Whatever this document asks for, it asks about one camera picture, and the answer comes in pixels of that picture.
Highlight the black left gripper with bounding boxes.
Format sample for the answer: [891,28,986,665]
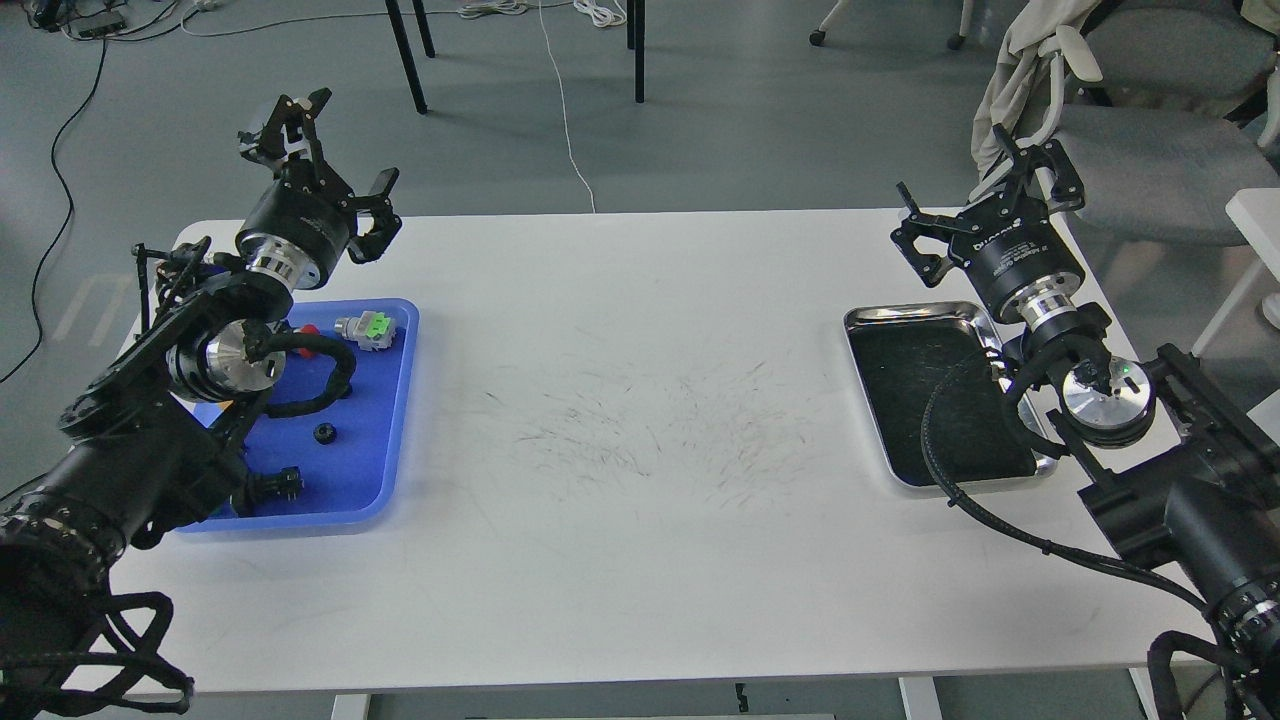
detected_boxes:
[236,88,403,290]

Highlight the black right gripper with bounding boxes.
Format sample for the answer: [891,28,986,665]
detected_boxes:
[890,126,1085,322]

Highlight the small black gear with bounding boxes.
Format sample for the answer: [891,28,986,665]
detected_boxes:
[312,421,337,445]

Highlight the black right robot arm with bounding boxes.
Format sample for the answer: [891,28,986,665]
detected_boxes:
[891,126,1279,719]

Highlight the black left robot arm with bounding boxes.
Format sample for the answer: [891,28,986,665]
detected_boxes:
[1,88,402,719]

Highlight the silver metal tray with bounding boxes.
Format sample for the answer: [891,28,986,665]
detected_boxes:
[844,300,1059,497]

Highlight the blue plastic tray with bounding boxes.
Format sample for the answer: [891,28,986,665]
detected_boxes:
[182,299,419,534]

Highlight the black table leg left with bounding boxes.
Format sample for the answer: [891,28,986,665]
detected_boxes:
[384,0,436,117]

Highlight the black table leg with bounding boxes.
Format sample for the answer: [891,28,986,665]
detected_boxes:
[384,0,436,117]
[625,0,646,104]

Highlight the grey office chair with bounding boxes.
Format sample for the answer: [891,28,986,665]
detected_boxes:
[1004,1,1277,247]

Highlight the beige jacket on chair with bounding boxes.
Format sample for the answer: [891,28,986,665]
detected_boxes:
[970,1,1100,176]

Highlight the black table leg right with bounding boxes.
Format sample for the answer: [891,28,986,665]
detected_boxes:
[625,0,646,104]

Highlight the grey green connector switch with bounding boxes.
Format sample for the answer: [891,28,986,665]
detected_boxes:
[333,310,398,352]

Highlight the black floor cable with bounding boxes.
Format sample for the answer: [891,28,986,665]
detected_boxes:
[0,0,201,384]

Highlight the white floor cable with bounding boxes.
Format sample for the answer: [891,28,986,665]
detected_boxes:
[180,0,628,214]

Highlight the black cylindrical switch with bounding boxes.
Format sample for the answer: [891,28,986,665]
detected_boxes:
[230,466,305,518]

